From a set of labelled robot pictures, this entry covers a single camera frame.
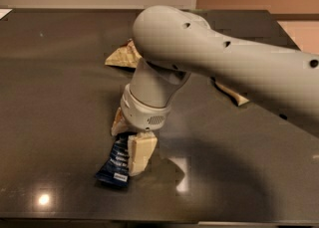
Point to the dark blue rxbar wrapper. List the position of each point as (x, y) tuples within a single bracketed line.
[(116, 170)]

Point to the pale yellow sponge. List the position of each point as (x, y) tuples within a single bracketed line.
[(238, 99)]

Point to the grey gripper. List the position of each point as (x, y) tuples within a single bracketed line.
[(141, 113)]

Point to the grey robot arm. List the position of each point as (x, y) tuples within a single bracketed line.
[(174, 44)]

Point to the brown and cream snack bag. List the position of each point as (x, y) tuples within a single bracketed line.
[(124, 56)]

